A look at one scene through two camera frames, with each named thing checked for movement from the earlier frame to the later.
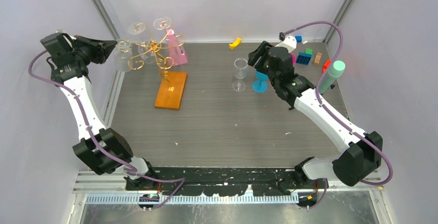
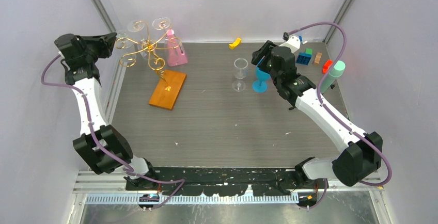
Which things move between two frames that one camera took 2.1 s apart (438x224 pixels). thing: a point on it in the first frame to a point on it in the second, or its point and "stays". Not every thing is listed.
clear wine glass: x=123 y=56 to x=122 y=41
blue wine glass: x=260 y=85 stays
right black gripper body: x=262 y=64 stays
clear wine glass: x=240 y=66 stays
